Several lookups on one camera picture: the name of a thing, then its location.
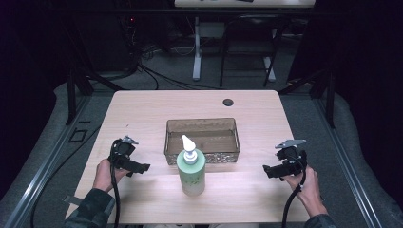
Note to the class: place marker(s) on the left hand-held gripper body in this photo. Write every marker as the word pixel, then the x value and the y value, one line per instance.
pixel 121 152

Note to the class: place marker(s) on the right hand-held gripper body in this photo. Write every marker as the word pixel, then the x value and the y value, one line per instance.
pixel 293 157

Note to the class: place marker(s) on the green pump bottle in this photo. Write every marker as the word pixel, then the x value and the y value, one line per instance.
pixel 191 172

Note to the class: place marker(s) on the clear brown plastic basket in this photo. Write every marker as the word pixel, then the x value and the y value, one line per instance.
pixel 202 142

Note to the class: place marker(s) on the person's left hand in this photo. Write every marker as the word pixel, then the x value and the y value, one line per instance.
pixel 104 175

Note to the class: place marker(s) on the person's right hand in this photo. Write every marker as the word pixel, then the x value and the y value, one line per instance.
pixel 306 187

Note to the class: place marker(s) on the black metal stand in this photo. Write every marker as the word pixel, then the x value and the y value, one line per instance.
pixel 73 95
pixel 326 95

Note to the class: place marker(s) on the dark equipment cabinet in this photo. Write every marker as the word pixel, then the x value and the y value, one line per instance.
pixel 104 41

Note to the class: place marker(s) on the black chair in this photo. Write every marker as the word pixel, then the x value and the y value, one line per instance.
pixel 250 47

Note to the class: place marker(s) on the white desk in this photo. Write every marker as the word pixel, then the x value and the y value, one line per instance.
pixel 244 3

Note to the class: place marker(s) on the aluminium floor rail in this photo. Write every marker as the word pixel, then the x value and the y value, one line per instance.
pixel 348 171
pixel 38 183

